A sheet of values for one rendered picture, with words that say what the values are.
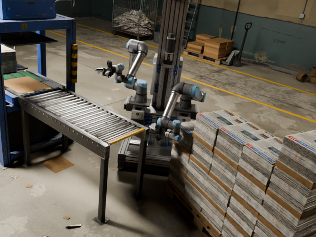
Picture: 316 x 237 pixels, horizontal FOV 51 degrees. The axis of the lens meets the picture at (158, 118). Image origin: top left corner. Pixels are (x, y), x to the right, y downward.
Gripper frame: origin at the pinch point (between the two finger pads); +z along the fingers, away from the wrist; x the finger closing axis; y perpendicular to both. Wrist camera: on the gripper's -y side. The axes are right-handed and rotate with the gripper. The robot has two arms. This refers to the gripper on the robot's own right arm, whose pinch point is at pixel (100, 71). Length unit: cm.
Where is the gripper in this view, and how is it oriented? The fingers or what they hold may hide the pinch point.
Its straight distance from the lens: 312.0
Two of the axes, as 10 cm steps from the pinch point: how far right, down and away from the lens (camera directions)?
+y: -2.3, 8.5, 4.7
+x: -8.4, -4.2, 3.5
